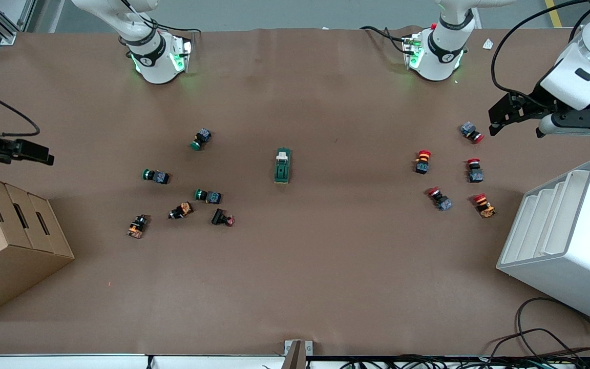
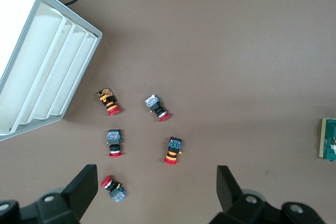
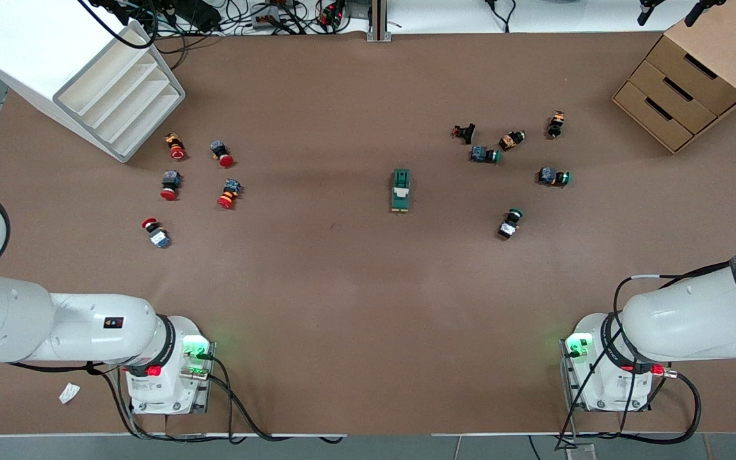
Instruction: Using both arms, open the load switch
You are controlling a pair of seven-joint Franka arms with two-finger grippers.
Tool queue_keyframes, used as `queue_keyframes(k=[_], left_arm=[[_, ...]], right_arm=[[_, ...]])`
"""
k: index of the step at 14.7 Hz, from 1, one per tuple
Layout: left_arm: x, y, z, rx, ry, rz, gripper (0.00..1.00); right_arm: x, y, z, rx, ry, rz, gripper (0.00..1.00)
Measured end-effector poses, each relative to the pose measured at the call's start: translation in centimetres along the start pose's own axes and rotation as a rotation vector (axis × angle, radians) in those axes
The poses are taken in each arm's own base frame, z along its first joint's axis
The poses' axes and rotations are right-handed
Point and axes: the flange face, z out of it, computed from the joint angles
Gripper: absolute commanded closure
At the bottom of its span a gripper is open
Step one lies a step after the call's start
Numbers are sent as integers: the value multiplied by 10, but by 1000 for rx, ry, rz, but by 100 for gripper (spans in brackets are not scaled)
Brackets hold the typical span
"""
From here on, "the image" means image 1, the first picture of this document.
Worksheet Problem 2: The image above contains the brown paper table mat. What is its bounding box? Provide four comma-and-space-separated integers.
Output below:
0, 27, 590, 355

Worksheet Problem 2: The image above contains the white slotted bin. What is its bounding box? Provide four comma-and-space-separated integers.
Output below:
496, 158, 590, 330

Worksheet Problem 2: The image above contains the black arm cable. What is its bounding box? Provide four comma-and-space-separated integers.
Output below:
0, 82, 41, 137
490, 0, 590, 99

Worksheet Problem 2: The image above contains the black cable bundle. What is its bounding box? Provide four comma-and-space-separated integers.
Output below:
341, 354, 590, 369

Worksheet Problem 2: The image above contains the metal bracket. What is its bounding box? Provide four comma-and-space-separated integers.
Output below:
284, 339, 313, 369

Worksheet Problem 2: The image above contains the black switch with red knob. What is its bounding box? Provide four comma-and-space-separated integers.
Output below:
211, 208, 236, 227

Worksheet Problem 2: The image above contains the black looped cable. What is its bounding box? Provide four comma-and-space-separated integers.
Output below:
484, 297, 590, 360

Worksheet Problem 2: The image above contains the green load switch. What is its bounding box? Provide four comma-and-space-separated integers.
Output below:
273, 148, 292, 185

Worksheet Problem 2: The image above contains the black push button orange block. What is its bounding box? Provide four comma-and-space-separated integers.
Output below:
168, 202, 194, 220
127, 214, 150, 239

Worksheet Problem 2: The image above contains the brown cardboard box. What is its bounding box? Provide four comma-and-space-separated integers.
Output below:
0, 171, 75, 322

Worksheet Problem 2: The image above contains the aluminium frame profile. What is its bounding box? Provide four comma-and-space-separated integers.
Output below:
0, 0, 37, 46

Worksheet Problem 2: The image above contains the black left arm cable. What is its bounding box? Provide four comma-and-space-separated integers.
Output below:
490, 0, 590, 99

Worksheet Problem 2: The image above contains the red push button orange block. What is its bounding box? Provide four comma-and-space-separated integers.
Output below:
414, 150, 432, 175
472, 193, 496, 219

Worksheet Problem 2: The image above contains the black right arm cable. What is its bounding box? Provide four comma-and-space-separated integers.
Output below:
0, 82, 41, 137

